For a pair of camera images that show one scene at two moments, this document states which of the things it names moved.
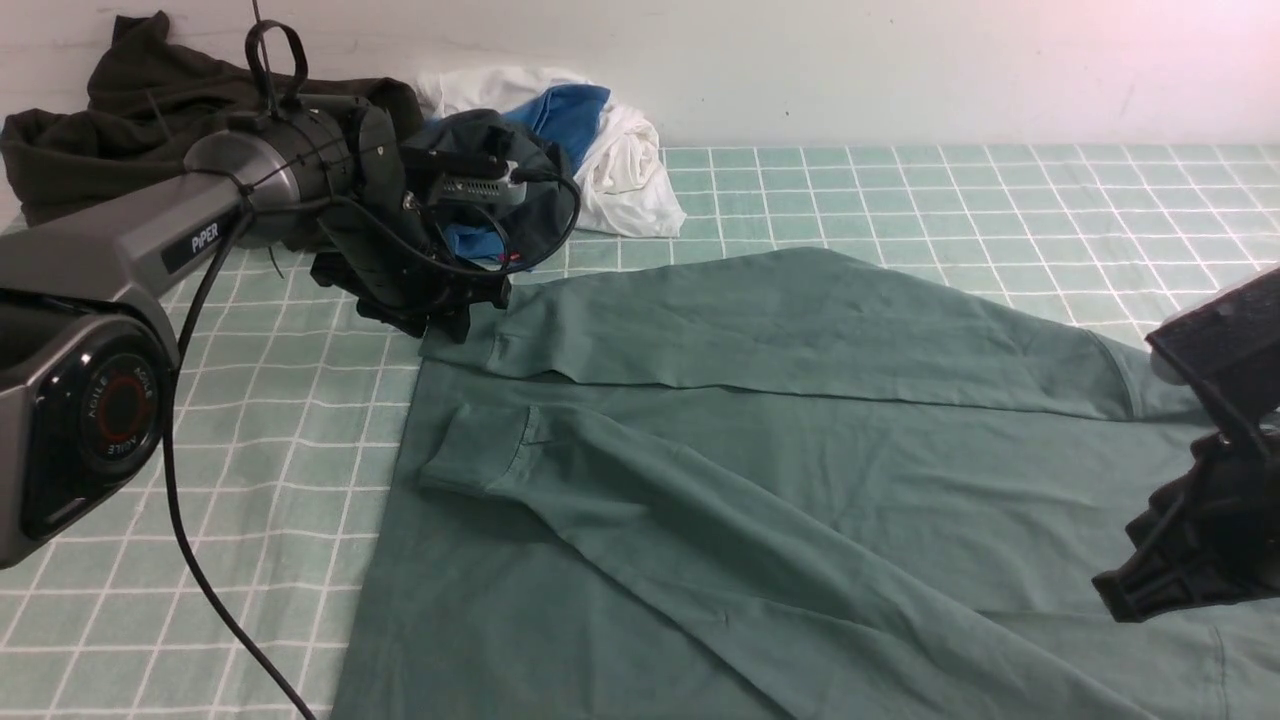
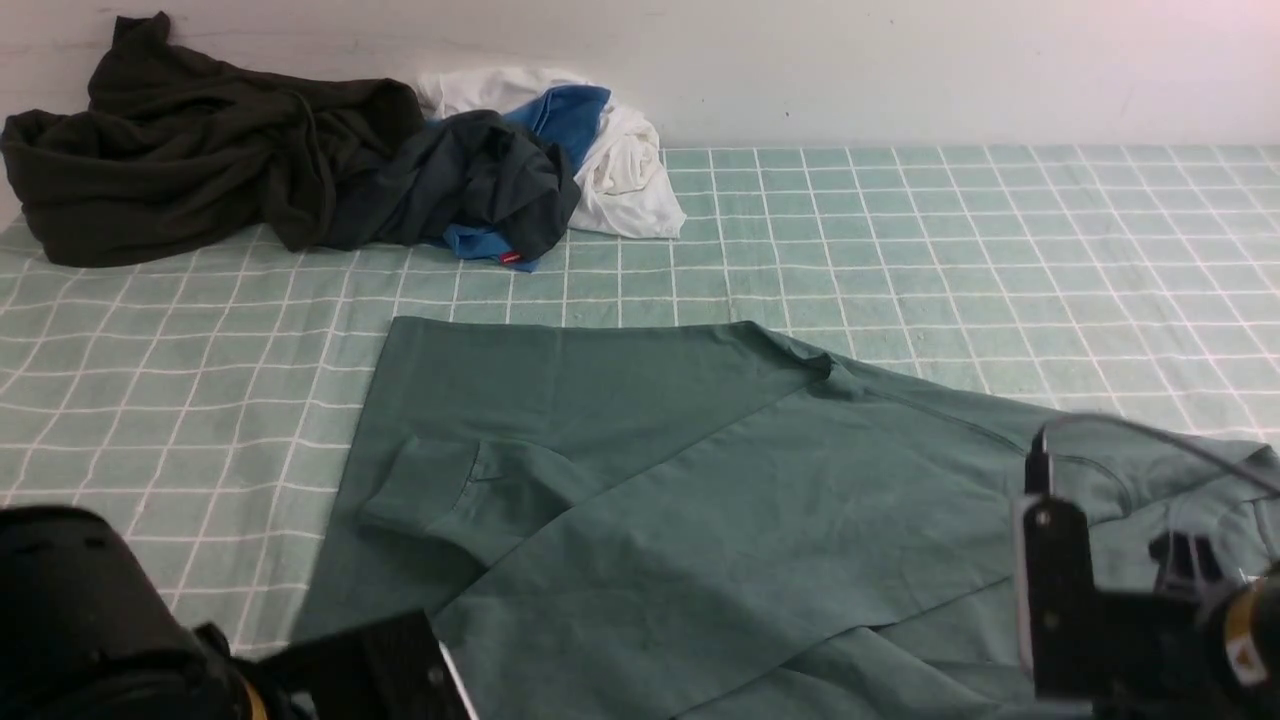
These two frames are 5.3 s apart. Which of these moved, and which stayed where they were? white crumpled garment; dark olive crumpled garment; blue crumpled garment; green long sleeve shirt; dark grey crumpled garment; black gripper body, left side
Moved: green long sleeve shirt; black gripper body, left side
Stayed: dark olive crumpled garment; dark grey crumpled garment; white crumpled garment; blue crumpled garment
